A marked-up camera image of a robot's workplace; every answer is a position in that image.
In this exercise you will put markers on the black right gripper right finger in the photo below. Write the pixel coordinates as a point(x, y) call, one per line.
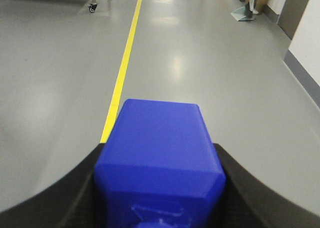
point(247, 202)

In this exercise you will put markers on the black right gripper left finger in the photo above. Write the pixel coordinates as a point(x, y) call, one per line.
point(69, 202)

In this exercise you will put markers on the blue plastic bottle-shaped part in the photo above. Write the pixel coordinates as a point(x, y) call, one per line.
point(158, 167)

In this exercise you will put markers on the yellow floor line tape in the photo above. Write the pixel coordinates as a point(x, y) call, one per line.
point(120, 80)

